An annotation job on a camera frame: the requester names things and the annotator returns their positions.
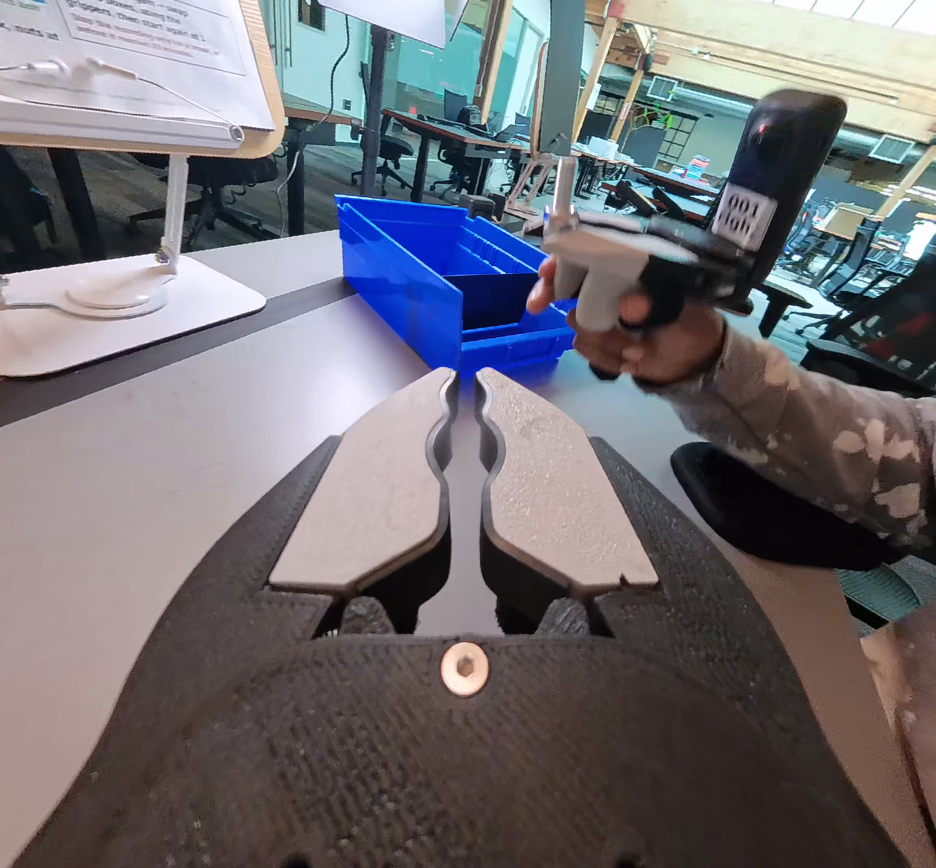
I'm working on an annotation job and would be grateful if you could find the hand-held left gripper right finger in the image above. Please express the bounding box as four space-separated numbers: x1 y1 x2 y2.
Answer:
474 367 661 617

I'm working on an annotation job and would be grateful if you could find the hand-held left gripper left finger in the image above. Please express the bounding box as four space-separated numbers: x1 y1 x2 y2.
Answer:
268 367 459 613

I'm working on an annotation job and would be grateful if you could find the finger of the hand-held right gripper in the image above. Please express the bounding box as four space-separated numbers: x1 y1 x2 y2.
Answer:
576 215 683 237
543 227 700 264

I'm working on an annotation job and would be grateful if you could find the silver bolt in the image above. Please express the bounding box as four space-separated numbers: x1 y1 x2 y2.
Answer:
548 154 582 226

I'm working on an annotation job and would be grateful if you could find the blue plastic bin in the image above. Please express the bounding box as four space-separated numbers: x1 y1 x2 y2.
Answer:
335 194 586 375

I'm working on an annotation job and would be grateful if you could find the person's right forearm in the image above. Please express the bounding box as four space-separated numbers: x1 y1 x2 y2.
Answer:
635 316 936 580

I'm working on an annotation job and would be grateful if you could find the person's right hand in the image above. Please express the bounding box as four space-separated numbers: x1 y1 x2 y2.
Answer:
525 257 726 385

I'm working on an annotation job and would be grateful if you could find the green plant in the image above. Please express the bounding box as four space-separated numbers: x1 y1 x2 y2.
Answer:
627 99 681 145

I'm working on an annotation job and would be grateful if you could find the black chair armrest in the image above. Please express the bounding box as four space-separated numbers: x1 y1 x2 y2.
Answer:
671 442 911 573

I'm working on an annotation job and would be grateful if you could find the black office chair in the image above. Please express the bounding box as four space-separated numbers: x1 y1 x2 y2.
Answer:
435 89 478 191
800 254 936 401
351 118 412 198

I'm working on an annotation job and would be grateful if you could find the dark grey panel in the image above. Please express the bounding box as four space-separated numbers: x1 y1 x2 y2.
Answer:
537 0 591 156

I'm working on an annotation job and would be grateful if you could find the long wooden desk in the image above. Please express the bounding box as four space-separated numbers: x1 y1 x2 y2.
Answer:
380 108 531 204

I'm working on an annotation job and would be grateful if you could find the printed instruction sheet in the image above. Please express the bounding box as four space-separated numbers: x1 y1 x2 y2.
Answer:
0 0 275 134

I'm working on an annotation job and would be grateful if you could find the thin white cable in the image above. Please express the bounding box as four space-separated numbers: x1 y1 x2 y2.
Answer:
0 58 246 145

